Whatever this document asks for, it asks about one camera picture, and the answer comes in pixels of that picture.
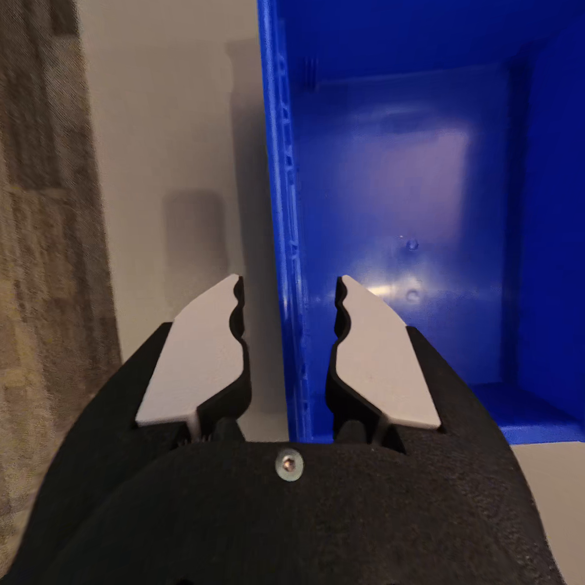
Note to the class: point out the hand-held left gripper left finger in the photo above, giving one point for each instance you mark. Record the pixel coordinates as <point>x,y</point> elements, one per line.
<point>192,366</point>

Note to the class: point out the blue plastic bin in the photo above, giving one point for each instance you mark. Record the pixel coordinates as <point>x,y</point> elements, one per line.
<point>411,183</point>

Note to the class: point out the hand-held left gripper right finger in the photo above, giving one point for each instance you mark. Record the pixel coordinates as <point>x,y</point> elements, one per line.
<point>384,366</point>

